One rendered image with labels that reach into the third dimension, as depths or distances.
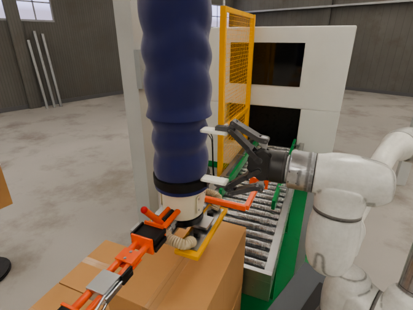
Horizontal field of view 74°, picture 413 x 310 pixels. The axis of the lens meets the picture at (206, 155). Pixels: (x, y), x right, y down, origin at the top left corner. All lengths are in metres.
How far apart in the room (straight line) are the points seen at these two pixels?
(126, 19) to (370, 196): 2.09
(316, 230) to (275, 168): 0.16
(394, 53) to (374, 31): 1.02
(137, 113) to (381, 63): 10.31
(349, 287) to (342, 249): 0.55
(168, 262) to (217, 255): 0.22
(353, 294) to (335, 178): 0.69
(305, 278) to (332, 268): 0.87
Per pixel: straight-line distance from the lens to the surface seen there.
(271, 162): 0.63
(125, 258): 0.90
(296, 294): 1.49
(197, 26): 0.89
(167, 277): 1.25
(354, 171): 0.61
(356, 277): 1.22
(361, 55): 11.99
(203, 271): 1.26
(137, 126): 2.48
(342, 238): 0.66
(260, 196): 2.54
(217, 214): 1.25
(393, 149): 0.96
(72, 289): 1.88
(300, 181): 0.62
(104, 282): 0.86
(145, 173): 2.62
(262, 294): 1.86
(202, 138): 0.96
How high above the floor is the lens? 1.85
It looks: 23 degrees down
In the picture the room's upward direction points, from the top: straight up
